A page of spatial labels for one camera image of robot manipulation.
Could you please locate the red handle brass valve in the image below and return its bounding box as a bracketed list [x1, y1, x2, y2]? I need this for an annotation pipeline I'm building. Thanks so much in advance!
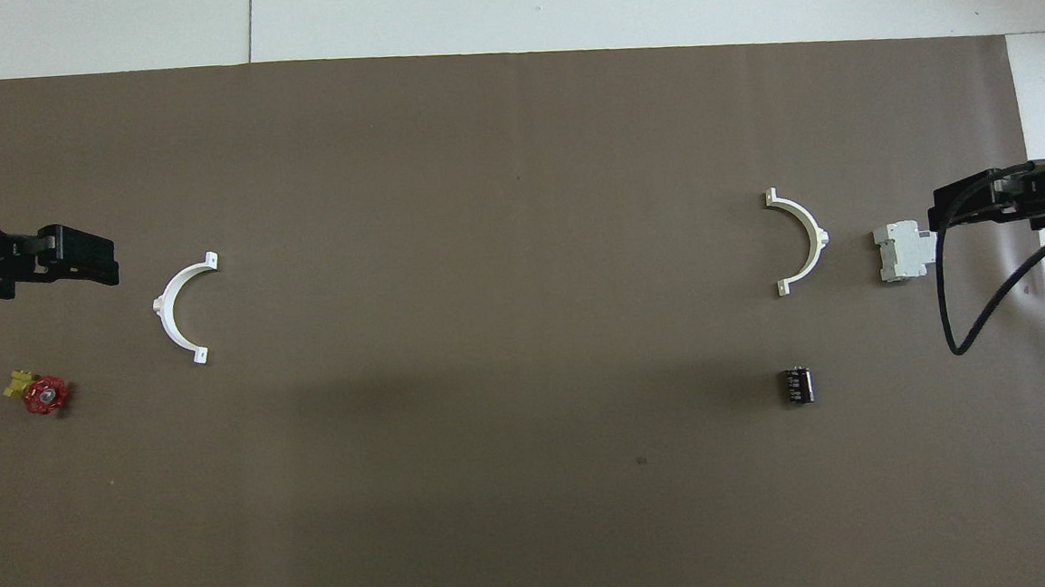
[3, 365, 72, 418]

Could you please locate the white half pipe clamp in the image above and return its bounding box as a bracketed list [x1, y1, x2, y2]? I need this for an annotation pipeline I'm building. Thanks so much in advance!
[150, 251, 225, 368]
[763, 185, 833, 298]

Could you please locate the white circuit breaker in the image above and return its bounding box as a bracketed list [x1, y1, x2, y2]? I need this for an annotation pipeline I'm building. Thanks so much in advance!
[872, 218, 940, 284]

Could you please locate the brown table mat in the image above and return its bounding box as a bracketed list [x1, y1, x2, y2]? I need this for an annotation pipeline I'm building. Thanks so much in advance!
[0, 14, 1045, 587]

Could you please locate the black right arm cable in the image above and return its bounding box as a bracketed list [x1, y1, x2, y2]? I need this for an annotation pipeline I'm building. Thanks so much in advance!
[929, 162, 1045, 358]

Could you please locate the black cylindrical capacitor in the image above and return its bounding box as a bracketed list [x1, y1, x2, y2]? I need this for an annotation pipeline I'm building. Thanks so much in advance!
[780, 365, 816, 407]

